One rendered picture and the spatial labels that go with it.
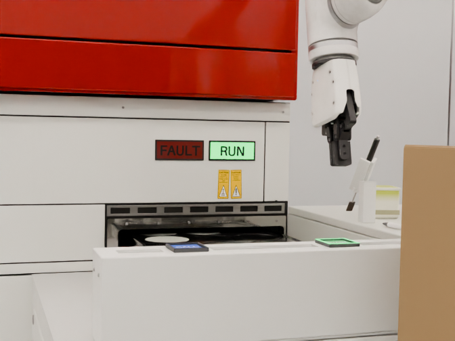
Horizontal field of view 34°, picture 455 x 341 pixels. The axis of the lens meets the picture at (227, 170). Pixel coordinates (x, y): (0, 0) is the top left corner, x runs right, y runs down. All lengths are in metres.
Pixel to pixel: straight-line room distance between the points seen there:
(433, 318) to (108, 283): 0.47
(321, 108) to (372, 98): 2.40
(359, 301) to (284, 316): 0.13
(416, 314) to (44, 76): 0.94
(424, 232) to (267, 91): 0.76
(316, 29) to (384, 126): 2.43
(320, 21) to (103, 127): 0.65
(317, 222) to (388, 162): 2.02
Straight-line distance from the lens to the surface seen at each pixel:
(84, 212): 1.72
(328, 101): 1.23
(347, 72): 1.23
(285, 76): 1.78
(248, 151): 1.80
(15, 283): 1.73
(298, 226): 1.78
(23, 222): 1.71
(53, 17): 1.66
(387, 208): 1.63
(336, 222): 1.60
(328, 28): 1.25
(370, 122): 3.63
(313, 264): 1.19
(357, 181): 1.56
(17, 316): 1.74
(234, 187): 1.79
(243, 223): 1.80
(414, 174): 1.11
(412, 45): 3.77
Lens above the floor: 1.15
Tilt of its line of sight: 3 degrees down
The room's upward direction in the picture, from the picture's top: 1 degrees clockwise
